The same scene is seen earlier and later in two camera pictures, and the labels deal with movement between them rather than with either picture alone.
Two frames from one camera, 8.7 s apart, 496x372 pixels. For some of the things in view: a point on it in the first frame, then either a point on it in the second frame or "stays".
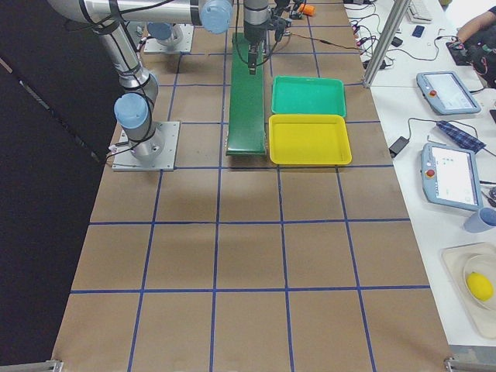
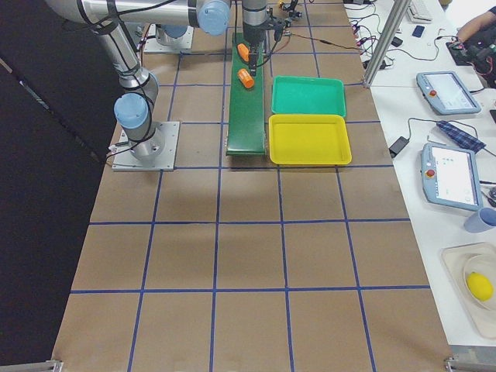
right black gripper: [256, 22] stays
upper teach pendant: [447, 94] stays
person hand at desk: [474, 25] stays
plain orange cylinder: [308, 9] → [243, 51]
